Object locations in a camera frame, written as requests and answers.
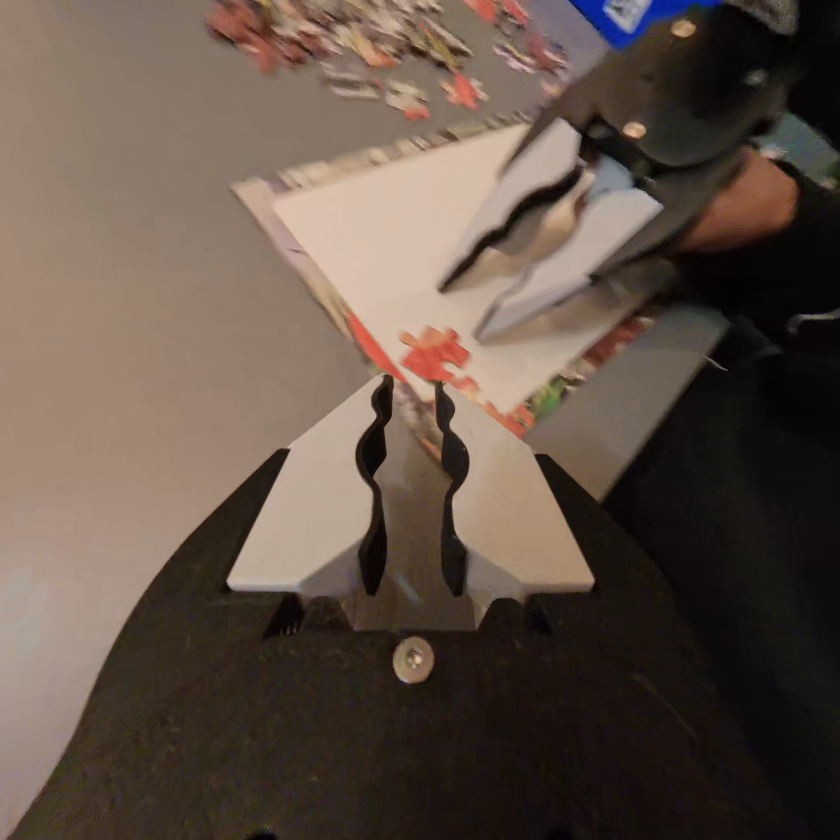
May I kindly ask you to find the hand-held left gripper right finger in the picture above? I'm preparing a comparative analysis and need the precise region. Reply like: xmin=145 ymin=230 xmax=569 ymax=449
xmin=434 ymin=382 xmax=596 ymax=601

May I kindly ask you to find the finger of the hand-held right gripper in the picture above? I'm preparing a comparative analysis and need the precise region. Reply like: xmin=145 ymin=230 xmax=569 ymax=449
xmin=436 ymin=118 xmax=595 ymax=294
xmin=474 ymin=167 xmax=680 ymax=347

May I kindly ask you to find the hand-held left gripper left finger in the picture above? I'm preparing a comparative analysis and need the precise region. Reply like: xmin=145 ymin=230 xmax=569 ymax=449
xmin=226 ymin=374 xmax=395 ymax=598

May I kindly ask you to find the jigsaw puzzle frame board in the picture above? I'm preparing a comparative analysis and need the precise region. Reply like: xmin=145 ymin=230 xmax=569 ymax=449
xmin=231 ymin=121 xmax=683 ymax=460

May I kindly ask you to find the red fan-patterned jigsaw piece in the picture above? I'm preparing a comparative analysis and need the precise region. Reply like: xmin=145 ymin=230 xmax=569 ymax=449
xmin=399 ymin=326 xmax=472 ymax=383

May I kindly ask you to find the pile of jigsaw puzzle pieces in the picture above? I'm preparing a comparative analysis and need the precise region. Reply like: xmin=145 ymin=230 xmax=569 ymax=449
xmin=205 ymin=0 xmax=572 ymax=122

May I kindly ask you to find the person's right forearm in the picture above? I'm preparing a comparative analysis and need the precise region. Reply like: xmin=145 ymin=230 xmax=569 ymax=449
xmin=682 ymin=112 xmax=840 ymax=342

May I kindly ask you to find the person's right hand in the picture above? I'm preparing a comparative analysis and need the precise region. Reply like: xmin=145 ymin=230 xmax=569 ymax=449
xmin=676 ymin=147 xmax=802 ymax=255

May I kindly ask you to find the blue plastic bin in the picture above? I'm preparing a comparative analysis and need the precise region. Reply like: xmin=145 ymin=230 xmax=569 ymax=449
xmin=567 ymin=0 xmax=723 ymax=50

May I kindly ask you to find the person's black clothing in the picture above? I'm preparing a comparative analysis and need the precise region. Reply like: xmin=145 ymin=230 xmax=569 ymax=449
xmin=604 ymin=315 xmax=840 ymax=840

